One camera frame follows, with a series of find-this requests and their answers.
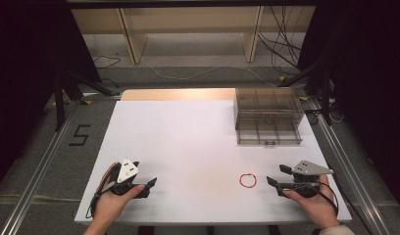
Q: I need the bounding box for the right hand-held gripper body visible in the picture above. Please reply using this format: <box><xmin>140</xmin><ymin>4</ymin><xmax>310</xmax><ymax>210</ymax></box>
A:
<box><xmin>291</xmin><ymin>160</ymin><xmax>335</xmax><ymax>199</ymax></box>

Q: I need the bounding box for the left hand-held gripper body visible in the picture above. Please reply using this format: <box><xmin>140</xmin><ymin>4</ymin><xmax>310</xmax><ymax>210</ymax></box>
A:
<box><xmin>108</xmin><ymin>158</ymin><xmax>144</xmax><ymax>197</ymax></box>

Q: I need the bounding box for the person's right hand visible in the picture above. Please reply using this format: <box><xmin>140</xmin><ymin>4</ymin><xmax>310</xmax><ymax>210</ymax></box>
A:
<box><xmin>281</xmin><ymin>174</ymin><xmax>340</xmax><ymax>230</ymax></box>

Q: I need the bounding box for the person's left hand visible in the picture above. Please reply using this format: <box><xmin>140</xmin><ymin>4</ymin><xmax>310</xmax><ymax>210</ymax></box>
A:
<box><xmin>89</xmin><ymin>184</ymin><xmax>146</xmax><ymax>230</ymax></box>

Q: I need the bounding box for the red rubber band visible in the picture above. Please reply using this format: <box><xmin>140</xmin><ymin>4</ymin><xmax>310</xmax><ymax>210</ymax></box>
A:
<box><xmin>238</xmin><ymin>172</ymin><xmax>258</xmax><ymax>189</ymax></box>

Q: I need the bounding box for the black tape numeral mark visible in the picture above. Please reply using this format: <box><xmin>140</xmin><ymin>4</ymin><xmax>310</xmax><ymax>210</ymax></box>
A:
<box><xmin>68</xmin><ymin>123</ymin><xmax>92</xmax><ymax>147</ymax></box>

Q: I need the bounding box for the transparent grey drawer box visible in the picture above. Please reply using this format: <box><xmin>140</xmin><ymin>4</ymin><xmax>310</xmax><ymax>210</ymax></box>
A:
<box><xmin>232</xmin><ymin>86</ymin><xmax>306</xmax><ymax>147</ymax></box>

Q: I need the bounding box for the black metal stand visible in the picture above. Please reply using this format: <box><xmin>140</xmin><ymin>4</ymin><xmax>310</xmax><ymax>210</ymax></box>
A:
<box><xmin>278</xmin><ymin>57</ymin><xmax>333</xmax><ymax>127</ymax></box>
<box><xmin>52</xmin><ymin>70</ymin><xmax>122</xmax><ymax>132</ymax></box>

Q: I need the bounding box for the black curtain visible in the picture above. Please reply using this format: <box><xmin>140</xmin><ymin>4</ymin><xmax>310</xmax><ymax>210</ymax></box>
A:
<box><xmin>295</xmin><ymin>0</ymin><xmax>400</xmax><ymax>210</ymax></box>
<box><xmin>0</xmin><ymin>0</ymin><xmax>103</xmax><ymax>194</ymax></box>

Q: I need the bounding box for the light wooden shelf unit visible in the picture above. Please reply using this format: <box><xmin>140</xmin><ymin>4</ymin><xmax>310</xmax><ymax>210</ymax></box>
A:
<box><xmin>70</xmin><ymin>5</ymin><xmax>318</xmax><ymax>66</ymax></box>

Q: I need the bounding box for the left gripper cable bundle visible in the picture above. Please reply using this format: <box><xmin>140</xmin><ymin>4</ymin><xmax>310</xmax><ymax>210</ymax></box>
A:
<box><xmin>85</xmin><ymin>162</ymin><xmax>122</xmax><ymax>219</ymax></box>

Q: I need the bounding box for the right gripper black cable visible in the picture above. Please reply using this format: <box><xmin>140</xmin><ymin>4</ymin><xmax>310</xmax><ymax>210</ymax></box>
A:
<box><xmin>275</xmin><ymin>181</ymin><xmax>339</xmax><ymax>217</ymax></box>

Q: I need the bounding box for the aluminium rail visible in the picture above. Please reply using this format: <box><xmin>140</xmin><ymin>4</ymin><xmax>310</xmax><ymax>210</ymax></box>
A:
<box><xmin>0</xmin><ymin>97</ymin><xmax>83</xmax><ymax>235</ymax></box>
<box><xmin>308</xmin><ymin>97</ymin><xmax>392</xmax><ymax>235</ymax></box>

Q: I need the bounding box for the thin black floor cable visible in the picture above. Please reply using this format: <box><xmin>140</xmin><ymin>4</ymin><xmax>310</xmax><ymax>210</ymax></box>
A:
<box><xmin>92</xmin><ymin>54</ymin><xmax>123</xmax><ymax>71</ymax></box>

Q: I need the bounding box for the long white floor cable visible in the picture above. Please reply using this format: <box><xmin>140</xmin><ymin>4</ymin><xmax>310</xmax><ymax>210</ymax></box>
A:
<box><xmin>148</xmin><ymin>65</ymin><xmax>278</xmax><ymax>88</ymax></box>

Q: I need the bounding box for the bundle of black cables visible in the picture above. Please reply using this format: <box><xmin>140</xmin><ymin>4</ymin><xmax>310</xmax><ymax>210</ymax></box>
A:
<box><xmin>257</xmin><ymin>5</ymin><xmax>303</xmax><ymax>76</ymax></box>

